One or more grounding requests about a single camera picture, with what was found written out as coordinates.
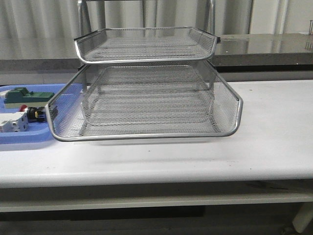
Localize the red emergency stop button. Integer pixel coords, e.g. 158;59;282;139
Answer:
19;104;47;122

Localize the white table leg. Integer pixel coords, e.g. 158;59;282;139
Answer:
292;202;313;234

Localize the green terminal block module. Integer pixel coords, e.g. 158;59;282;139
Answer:
3;87;54;109

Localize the grey metal rack frame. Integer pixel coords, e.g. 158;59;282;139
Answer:
77;0;222;94

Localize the blue plastic tray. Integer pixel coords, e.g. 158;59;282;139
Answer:
0;83;82;144

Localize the white circuit breaker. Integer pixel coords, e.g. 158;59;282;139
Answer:
0;112;28;133

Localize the mesh tray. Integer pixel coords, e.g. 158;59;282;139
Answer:
45;60;243;142
82;92;212;126
74;25;218;65

